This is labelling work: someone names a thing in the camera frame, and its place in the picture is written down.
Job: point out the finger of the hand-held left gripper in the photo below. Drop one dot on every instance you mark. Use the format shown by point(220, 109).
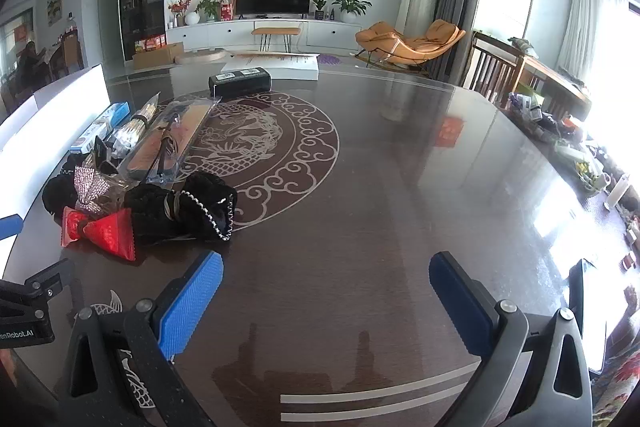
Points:
point(50, 282)
point(10, 227)

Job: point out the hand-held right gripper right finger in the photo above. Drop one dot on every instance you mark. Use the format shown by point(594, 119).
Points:
point(460, 307)

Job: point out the white flat box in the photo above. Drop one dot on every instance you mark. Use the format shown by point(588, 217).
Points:
point(285, 67)

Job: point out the white cardboard box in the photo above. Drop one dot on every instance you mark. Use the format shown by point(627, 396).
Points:
point(50, 117)

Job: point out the dark wooden chair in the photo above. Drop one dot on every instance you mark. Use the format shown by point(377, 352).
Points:
point(492, 67)

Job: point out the black rectangular box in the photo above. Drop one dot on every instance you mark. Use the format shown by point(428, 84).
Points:
point(240, 84)

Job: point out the large plant in white pot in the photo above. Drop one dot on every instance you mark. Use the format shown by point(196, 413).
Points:
point(350, 4)

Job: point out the orange rocking chair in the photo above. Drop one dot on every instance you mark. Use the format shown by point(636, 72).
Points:
point(400, 42)

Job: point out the small potted plant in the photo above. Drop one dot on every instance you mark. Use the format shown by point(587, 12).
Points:
point(319, 9)

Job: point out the brown cardboard carton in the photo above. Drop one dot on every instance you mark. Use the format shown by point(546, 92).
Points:
point(157, 57)

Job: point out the wall painting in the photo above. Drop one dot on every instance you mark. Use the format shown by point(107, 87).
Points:
point(55, 4)

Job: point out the round wooden board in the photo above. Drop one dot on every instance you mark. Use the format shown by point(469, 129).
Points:
point(200, 56)

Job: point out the red gift bag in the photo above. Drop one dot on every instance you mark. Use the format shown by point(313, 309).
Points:
point(227, 11)

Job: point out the wooden dining chair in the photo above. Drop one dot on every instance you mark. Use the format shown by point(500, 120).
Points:
point(72, 52)

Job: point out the black velvet hair bow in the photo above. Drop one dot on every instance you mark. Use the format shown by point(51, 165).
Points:
point(200, 197)

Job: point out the wooden stool with metal legs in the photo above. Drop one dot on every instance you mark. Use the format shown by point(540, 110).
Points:
point(275, 31)

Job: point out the white television cabinet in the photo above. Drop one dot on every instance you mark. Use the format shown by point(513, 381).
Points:
point(325, 34)

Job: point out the blue white ointment box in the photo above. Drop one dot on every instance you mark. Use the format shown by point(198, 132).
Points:
point(102, 122)

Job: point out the red floral cloth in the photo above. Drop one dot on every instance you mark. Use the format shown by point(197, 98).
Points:
point(620, 392)

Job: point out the bagged phone case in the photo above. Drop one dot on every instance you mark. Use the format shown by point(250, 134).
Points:
point(190, 127)

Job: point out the wooden side table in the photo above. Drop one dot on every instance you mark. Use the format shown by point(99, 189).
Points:
point(550, 74)

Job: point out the red flower arrangement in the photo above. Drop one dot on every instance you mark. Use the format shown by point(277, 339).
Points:
point(180, 7)

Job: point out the pile of assorted clutter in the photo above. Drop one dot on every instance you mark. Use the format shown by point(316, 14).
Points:
point(565, 137)

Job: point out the white curtain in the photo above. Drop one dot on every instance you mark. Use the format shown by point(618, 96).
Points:
point(590, 17)

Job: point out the bag of cotton swabs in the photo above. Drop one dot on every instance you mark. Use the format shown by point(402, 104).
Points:
point(132, 127)

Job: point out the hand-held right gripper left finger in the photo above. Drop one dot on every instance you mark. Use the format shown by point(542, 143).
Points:
point(192, 302)

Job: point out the rhinestone hair bow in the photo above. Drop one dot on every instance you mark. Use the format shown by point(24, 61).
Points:
point(90, 192)

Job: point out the white round vase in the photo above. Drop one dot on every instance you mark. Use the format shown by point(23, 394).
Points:
point(192, 19)

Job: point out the black glasses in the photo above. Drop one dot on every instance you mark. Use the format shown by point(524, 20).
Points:
point(167, 147)

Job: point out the purple floor mat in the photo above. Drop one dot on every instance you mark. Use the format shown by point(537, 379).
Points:
point(330, 59)

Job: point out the green potted plant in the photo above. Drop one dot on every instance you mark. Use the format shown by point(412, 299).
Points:
point(210, 4)

